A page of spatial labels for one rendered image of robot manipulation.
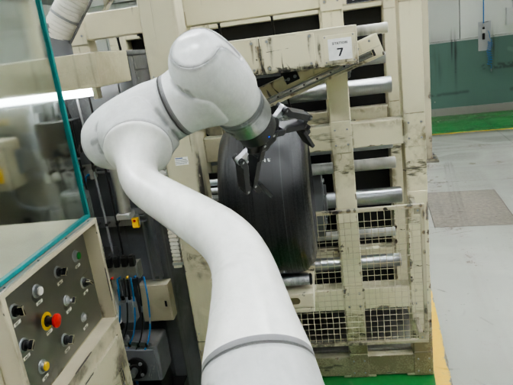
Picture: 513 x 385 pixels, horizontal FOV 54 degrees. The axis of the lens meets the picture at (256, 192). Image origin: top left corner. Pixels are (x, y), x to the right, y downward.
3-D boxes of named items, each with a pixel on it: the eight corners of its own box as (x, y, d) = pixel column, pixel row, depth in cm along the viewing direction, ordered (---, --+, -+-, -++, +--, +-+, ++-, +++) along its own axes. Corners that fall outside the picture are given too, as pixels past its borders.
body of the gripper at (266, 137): (250, 92, 90) (269, 116, 98) (219, 127, 90) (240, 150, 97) (279, 111, 86) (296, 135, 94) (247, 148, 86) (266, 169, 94)
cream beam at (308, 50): (205, 82, 201) (200, 44, 197) (217, 78, 225) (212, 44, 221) (359, 63, 193) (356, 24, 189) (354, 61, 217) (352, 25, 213)
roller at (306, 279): (220, 292, 190) (218, 282, 189) (222, 286, 195) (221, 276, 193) (312, 286, 185) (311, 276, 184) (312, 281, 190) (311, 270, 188)
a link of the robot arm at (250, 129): (201, 111, 85) (216, 127, 90) (235, 137, 80) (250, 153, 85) (235, 70, 85) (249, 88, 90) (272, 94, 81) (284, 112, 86)
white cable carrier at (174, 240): (173, 268, 199) (152, 150, 186) (177, 263, 204) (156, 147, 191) (184, 267, 199) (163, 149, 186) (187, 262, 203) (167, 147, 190)
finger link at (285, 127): (256, 130, 94) (258, 123, 94) (295, 121, 102) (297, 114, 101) (270, 140, 92) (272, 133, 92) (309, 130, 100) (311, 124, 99)
